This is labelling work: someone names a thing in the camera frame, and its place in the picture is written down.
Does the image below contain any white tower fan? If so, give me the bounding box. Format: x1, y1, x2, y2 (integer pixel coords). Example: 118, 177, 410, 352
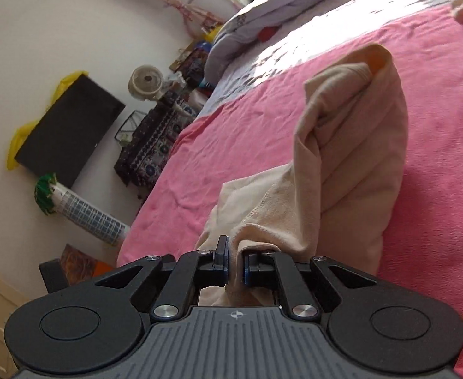
48, 182, 131, 247

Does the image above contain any green fringed ornament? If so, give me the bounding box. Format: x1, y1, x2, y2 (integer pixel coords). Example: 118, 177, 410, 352
34, 173, 58, 217

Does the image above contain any black wire rack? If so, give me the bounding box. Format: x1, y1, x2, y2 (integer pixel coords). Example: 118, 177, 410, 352
114, 110, 147, 145

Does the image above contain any dark patterned bag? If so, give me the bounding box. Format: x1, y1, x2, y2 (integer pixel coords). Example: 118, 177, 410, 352
170, 45, 210, 87

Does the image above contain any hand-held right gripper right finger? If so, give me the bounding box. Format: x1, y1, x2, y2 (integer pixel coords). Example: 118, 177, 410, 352
243, 250, 377, 320

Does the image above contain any black television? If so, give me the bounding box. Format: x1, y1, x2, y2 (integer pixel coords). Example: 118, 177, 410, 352
14, 75, 126, 189

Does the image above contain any grey patterned quilt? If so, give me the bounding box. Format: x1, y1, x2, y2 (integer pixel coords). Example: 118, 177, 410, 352
204, 0, 374, 83

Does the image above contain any beige shirt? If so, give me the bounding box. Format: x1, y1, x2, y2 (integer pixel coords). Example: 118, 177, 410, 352
194, 43, 409, 309

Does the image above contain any yellow plastic bag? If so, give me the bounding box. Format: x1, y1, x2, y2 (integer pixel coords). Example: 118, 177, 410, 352
6, 70, 89, 171

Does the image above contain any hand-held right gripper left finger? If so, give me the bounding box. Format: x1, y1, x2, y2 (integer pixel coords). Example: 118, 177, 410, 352
94, 235, 230, 320

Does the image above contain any pink towel blanket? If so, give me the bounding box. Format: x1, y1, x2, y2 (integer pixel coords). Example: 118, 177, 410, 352
117, 6, 463, 379

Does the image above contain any black chair part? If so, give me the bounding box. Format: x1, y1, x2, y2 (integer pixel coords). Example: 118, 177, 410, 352
39, 258, 70, 295

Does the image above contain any white desk fan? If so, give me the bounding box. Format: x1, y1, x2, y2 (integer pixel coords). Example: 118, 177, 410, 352
128, 65, 165, 101

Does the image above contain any white bed sheet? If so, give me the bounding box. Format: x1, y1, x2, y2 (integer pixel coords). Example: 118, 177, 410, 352
194, 0, 463, 121

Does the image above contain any black patterned cloth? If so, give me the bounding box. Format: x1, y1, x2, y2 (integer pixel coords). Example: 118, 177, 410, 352
114, 95, 196, 188

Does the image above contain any brown picture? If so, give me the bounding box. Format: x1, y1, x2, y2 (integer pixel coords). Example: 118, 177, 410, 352
58, 244, 111, 285

